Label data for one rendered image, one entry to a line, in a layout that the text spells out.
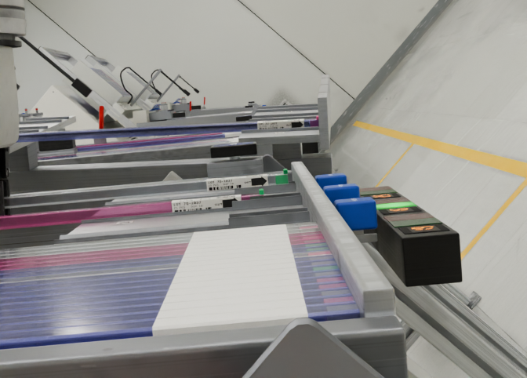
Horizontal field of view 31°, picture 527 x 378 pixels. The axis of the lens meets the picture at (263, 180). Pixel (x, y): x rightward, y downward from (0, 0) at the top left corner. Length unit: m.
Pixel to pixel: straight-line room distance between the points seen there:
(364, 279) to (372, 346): 0.04
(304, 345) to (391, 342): 0.06
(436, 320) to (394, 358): 0.73
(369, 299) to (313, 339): 0.07
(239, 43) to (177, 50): 0.56
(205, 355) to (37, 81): 8.32
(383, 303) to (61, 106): 5.11
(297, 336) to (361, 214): 0.42
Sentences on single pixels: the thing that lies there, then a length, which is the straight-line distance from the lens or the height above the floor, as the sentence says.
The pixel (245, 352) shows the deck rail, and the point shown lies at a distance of 0.33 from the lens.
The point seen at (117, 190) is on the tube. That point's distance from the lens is 0.93.
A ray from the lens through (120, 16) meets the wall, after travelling 8.52.
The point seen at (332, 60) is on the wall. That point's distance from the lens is 8.44.
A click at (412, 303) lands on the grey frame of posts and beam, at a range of 1.07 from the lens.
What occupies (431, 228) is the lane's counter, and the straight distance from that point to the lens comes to 0.68.
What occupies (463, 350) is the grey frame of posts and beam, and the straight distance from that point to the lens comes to 1.09.
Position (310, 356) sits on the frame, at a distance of 0.29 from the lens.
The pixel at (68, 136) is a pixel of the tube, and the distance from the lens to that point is 1.26.
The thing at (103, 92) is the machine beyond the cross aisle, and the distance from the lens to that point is 5.49.
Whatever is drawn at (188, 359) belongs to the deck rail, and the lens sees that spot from 0.33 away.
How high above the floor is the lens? 0.81
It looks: 4 degrees down
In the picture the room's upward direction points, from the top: 50 degrees counter-clockwise
